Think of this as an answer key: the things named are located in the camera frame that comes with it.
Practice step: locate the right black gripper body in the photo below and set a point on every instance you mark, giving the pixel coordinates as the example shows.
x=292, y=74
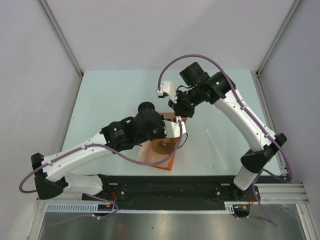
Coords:
x=186, y=102

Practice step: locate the brown pulp cup carrier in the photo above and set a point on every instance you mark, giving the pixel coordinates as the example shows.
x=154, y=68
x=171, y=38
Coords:
x=164, y=146

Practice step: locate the orange paper bag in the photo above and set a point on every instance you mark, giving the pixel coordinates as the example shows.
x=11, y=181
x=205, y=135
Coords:
x=147, y=155

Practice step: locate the black plastic cup lid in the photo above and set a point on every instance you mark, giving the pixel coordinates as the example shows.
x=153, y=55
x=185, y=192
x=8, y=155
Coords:
x=146, y=106

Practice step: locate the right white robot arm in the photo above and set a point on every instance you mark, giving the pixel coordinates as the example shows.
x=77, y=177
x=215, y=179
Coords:
x=220, y=91

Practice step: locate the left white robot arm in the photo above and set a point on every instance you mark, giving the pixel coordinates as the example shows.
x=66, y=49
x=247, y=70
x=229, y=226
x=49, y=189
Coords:
x=53, y=173

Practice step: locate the white wrapped straw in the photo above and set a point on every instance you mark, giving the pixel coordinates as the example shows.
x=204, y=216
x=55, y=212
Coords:
x=216, y=149

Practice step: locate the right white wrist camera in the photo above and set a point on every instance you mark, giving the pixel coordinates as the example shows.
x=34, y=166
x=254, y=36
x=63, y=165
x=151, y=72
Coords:
x=168, y=89

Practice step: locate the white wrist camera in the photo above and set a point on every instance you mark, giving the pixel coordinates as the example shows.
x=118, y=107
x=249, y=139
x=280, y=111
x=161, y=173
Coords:
x=175, y=128
x=168, y=89

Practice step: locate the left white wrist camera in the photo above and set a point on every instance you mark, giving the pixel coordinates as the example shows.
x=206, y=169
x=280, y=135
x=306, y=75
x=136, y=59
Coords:
x=175, y=128

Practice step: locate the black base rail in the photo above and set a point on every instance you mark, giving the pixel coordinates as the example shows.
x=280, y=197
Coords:
x=173, y=193

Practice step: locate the right aluminium frame post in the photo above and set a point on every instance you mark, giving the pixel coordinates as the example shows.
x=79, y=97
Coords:
x=279, y=35

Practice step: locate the aluminium frame post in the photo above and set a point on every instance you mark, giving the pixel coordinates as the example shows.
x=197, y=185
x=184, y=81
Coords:
x=279, y=35
x=49, y=15

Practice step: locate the white slotted cable duct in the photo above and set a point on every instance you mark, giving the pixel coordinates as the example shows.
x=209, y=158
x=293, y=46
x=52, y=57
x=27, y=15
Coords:
x=97, y=208

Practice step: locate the left aluminium frame post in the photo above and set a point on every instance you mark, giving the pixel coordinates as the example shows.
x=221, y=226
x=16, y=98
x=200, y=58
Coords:
x=49, y=15

